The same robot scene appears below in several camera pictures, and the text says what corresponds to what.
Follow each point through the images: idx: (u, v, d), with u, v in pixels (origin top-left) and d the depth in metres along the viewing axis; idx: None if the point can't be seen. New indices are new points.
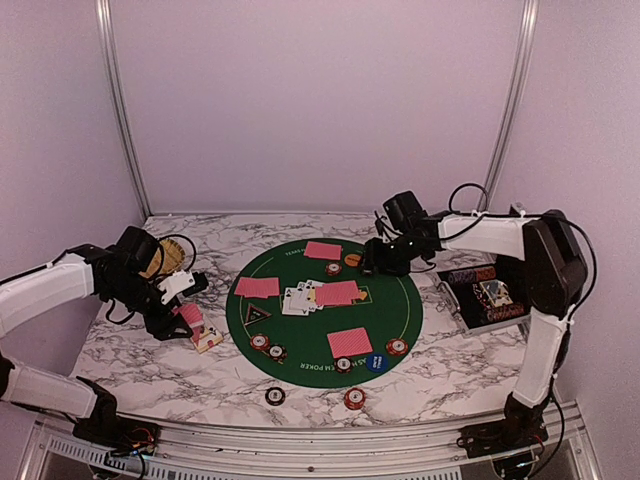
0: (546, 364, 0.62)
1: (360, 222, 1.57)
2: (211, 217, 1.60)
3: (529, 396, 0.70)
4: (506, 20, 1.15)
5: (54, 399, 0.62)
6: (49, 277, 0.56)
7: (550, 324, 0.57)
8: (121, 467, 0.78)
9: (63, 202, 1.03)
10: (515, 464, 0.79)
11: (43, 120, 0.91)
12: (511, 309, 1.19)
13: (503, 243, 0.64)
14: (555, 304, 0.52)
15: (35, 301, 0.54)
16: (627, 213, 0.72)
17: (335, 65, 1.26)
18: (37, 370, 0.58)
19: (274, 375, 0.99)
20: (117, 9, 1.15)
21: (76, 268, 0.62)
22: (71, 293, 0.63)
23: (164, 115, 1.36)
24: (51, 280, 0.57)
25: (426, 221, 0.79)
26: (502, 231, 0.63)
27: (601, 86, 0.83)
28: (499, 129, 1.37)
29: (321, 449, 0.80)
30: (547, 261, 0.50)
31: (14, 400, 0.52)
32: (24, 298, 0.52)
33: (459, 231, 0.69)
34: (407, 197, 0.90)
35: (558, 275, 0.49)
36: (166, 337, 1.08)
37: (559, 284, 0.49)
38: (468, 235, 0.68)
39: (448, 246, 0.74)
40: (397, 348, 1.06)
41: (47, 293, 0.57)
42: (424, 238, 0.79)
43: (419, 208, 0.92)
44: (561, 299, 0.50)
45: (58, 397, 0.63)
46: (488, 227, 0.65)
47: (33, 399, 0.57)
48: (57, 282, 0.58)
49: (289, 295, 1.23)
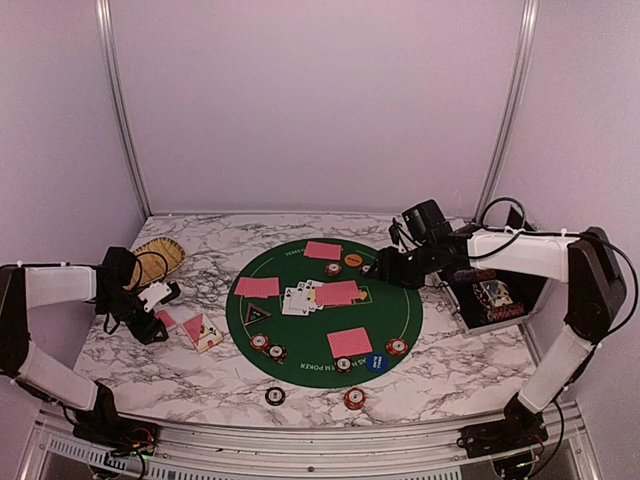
0: (559, 374, 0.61)
1: (360, 222, 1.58)
2: (211, 217, 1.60)
3: (533, 401, 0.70)
4: (506, 20, 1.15)
5: (62, 387, 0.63)
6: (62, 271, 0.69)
7: (577, 339, 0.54)
8: (120, 467, 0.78)
9: (63, 202, 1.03)
10: (515, 464, 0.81)
11: (43, 120, 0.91)
12: (511, 309, 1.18)
13: (540, 265, 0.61)
14: (598, 330, 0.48)
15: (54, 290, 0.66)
16: (628, 212, 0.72)
17: (335, 66, 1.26)
18: (46, 356, 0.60)
19: (274, 375, 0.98)
20: (117, 9, 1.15)
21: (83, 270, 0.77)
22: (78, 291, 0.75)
23: (164, 115, 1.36)
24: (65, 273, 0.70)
25: (453, 236, 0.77)
26: (541, 250, 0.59)
27: (601, 86, 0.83)
28: (499, 130, 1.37)
29: (321, 449, 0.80)
30: (592, 283, 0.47)
31: (29, 375, 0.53)
32: (48, 281, 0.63)
33: (490, 249, 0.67)
34: (429, 206, 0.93)
35: (604, 299, 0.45)
36: (150, 342, 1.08)
37: (605, 309, 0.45)
38: (501, 253, 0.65)
39: (479, 265, 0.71)
40: (397, 348, 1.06)
41: (64, 285, 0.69)
42: (452, 254, 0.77)
43: (441, 218, 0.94)
44: (605, 325, 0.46)
45: (66, 384, 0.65)
46: (525, 247, 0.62)
47: (40, 376, 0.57)
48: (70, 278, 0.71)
49: (289, 295, 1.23)
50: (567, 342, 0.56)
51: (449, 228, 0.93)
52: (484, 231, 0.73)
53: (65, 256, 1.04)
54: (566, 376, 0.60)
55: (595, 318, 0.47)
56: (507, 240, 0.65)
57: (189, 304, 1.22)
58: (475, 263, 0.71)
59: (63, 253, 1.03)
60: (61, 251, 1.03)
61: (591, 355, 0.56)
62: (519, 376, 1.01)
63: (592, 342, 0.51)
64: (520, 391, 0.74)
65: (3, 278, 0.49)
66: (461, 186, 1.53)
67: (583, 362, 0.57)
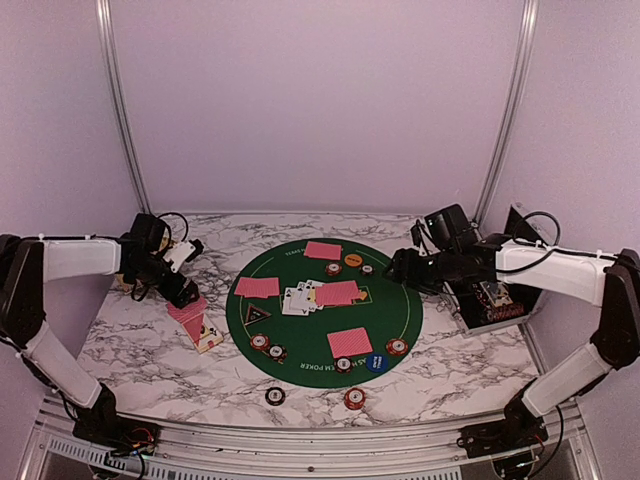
0: (566, 383, 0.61)
1: (360, 222, 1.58)
2: (211, 217, 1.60)
3: (539, 406, 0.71)
4: (506, 20, 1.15)
5: (67, 376, 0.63)
6: (85, 246, 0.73)
7: (599, 360, 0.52)
8: (120, 467, 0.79)
9: (63, 202, 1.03)
10: (515, 464, 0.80)
11: (41, 119, 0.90)
12: (511, 309, 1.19)
13: (573, 285, 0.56)
14: (626, 358, 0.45)
15: (78, 262, 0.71)
16: (630, 212, 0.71)
17: (335, 67, 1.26)
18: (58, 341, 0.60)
19: (273, 375, 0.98)
20: (117, 9, 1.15)
21: (105, 244, 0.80)
22: (101, 263, 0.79)
23: (164, 115, 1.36)
24: (87, 246, 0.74)
25: (481, 248, 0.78)
26: (574, 271, 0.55)
27: (602, 85, 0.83)
28: (499, 129, 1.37)
29: (321, 449, 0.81)
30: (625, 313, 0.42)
31: (34, 353, 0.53)
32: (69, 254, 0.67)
33: (523, 264, 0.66)
34: (454, 212, 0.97)
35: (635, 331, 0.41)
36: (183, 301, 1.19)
37: (635, 340, 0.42)
38: (533, 269, 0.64)
39: (507, 279, 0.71)
40: (397, 348, 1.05)
41: (87, 256, 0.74)
42: (478, 265, 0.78)
43: (466, 225, 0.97)
44: (634, 354, 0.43)
45: (73, 374, 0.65)
46: (560, 266, 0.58)
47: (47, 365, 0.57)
48: (91, 253, 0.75)
49: (289, 295, 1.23)
50: (583, 360, 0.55)
51: (474, 236, 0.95)
52: (514, 244, 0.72)
53: None
54: (573, 387, 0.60)
55: (624, 345, 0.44)
56: (541, 256, 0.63)
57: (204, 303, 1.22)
58: (504, 276, 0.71)
59: None
60: None
61: (604, 375, 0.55)
62: (519, 376, 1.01)
63: (616, 368, 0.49)
64: (525, 393, 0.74)
65: (23, 250, 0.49)
66: (460, 186, 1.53)
67: (595, 380, 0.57)
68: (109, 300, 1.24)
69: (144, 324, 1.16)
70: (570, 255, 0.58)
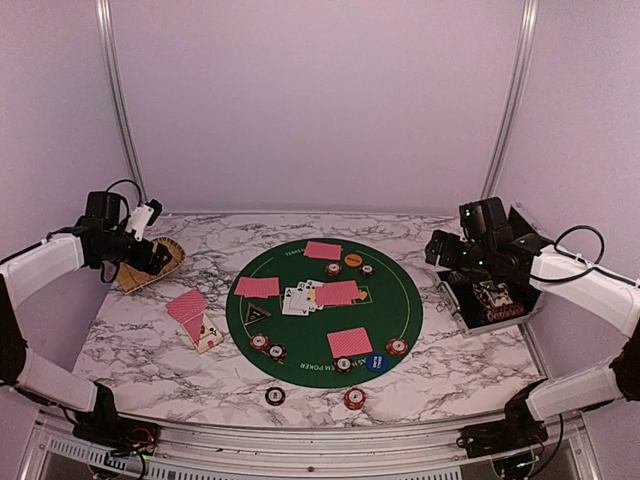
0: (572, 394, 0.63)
1: (360, 222, 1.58)
2: (211, 217, 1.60)
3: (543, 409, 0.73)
4: (506, 21, 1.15)
5: (62, 389, 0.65)
6: (47, 249, 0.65)
7: (611, 387, 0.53)
8: (120, 467, 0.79)
9: (64, 202, 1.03)
10: (515, 464, 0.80)
11: (42, 119, 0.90)
12: (511, 309, 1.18)
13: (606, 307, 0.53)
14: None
15: (41, 275, 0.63)
16: (630, 211, 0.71)
17: (336, 67, 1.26)
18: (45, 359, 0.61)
19: (273, 375, 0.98)
20: (117, 9, 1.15)
21: (67, 240, 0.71)
22: (67, 264, 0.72)
23: (164, 115, 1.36)
24: (49, 253, 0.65)
25: (516, 246, 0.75)
26: (608, 295, 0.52)
27: (602, 85, 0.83)
28: (499, 129, 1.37)
29: (321, 449, 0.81)
30: None
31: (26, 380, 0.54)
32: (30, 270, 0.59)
33: (558, 277, 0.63)
34: (494, 205, 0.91)
35: None
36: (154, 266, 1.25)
37: None
38: (569, 285, 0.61)
39: (542, 286, 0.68)
40: (397, 348, 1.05)
41: (50, 264, 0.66)
42: (513, 265, 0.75)
43: (505, 221, 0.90)
44: None
45: (66, 385, 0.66)
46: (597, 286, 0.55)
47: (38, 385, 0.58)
48: (56, 254, 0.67)
49: (289, 295, 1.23)
50: (595, 381, 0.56)
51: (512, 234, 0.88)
52: (554, 251, 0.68)
53: None
54: (577, 399, 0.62)
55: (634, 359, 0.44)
56: (580, 271, 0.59)
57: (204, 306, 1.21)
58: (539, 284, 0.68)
59: None
60: None
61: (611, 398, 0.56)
62: (519, 376, 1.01)
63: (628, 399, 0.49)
64: (531, 396, 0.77)
65: None
66: (460, 186, 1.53)
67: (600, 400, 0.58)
68: (109, 300, 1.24)
69: (144, 324, 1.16)
70: (610, 276, 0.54)
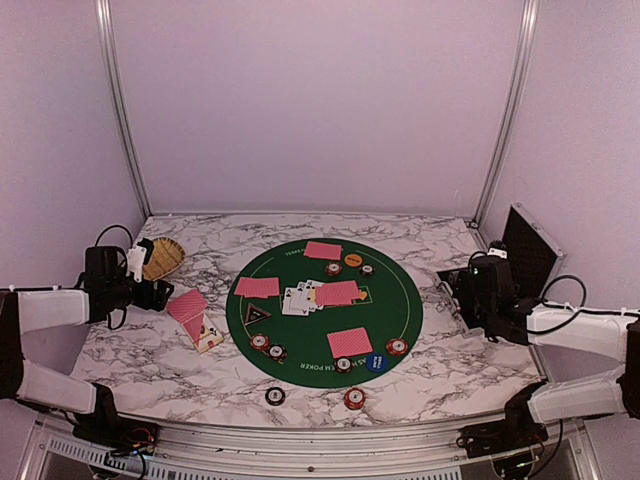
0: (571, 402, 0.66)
1: (360, 222, 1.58)
2: (211, 217, 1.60)
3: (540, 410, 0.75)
4: (506, 21, 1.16)
5: (63, 394, 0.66)
6: (57, 294, 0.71)
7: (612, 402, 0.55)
8: (120, 467, 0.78)
9: (63, 202, 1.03)
10: (514, 464, 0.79)
11: (41, 120, 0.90)
12: None
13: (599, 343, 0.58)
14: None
15: (49, 314, 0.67)
16: (630, 211, 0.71)
17: (336, 66, 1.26)
18: (45, 369, 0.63)
19: (273, 375, 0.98)
20: (117, 9, 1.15)
21: (76, 291, 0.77)
22: (73, 313, 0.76)
23: (164, 114, 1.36)
24: (59, 297, 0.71)
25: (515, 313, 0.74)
26: (599, 329, 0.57)
27: (602, 86, 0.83)
28: (499, 129, 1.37)
29: (321, 449, 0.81)
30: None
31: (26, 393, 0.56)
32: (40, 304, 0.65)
33: (549, 327, 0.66)
34: (502, 266, 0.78)
35: None
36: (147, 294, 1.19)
37: None
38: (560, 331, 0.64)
39: (538, 340, 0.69)
40: (397, 348, 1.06)
41: (59, 308, 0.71)
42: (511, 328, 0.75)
43: (511, 282, 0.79)
44: None
45: (70, 393, 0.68)
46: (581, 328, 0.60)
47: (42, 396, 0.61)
48: (64, 300, 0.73)
49: (289, 295, 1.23)
50: (596, 395, 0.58)
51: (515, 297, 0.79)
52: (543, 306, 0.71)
53: (64, 260, 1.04)
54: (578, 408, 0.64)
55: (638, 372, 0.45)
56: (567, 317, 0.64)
57: (203, 306, 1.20)
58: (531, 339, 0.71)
59: (62, 252, 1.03)
60: (59, 252, 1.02)
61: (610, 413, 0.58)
62: (519, 376, 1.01)
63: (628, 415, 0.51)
64: (532, 399, 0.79)
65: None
66: (460, 186, 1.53)
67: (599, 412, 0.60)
68: None
69: (144, 324, 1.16)
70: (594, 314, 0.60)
